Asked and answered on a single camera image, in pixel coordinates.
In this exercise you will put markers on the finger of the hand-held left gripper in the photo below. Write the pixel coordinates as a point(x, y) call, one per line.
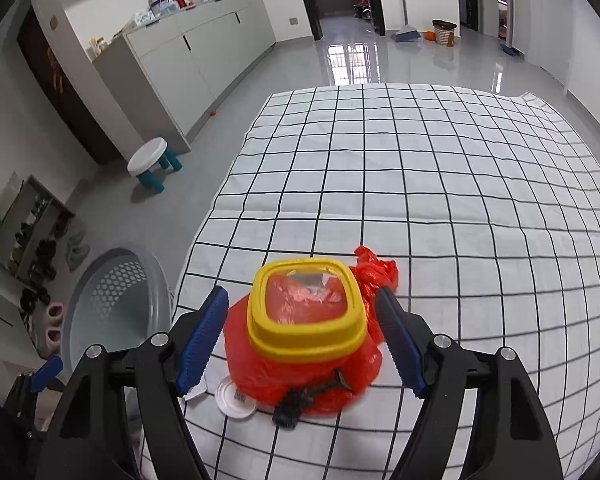
point(47, 374)
point(25, 405)

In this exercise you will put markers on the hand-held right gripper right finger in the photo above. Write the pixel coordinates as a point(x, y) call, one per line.
point(400, 345)

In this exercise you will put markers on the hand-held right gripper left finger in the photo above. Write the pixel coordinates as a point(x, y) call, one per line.
point(202, 340)

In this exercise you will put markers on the red plastic bag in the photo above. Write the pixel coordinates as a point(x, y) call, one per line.
point(240, 355)

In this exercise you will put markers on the yellow-lidded plastic jar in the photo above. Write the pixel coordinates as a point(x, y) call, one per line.
point(260, 330)

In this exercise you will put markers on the grey perforated plastic basket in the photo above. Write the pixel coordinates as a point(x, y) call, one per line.
point(115, 285)

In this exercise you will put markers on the round plastic lid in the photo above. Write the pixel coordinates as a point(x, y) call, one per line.
point(230, 405)

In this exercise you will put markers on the dark toy animal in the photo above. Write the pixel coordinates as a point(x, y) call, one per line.
point(292, 405)

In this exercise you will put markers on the grey slipper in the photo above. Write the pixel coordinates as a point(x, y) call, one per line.
point(78, 260)
point(76, 241)

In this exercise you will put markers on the row of dark shoes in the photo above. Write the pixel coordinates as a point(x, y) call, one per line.
point(45, 250)

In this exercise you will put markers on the white black-checked cloth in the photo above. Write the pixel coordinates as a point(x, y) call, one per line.
point(430, 185)

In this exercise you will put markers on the grey shoe rack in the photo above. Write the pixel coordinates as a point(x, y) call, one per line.
point(27, 195)

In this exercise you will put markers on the white stool with teal legs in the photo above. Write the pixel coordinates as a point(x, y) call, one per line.
point(147, 152)

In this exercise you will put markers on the dark brown door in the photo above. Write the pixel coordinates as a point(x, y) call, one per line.
point(80, 120)

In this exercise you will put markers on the long grey cabinet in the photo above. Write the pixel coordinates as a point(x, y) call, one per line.
point(205, 55)

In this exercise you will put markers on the red door decoration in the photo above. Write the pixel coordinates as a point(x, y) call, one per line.
point(56, 72)

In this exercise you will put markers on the broom with blue dustpan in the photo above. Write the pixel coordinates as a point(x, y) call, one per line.
point(407, 35)

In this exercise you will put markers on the wicker waste bin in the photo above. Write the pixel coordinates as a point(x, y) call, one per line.
point(442, 35)

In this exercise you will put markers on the pile of blue packets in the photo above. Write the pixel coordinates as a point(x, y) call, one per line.
point(157, 11)

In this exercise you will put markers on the red ride-on toy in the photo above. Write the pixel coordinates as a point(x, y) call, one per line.
point(365, 6)

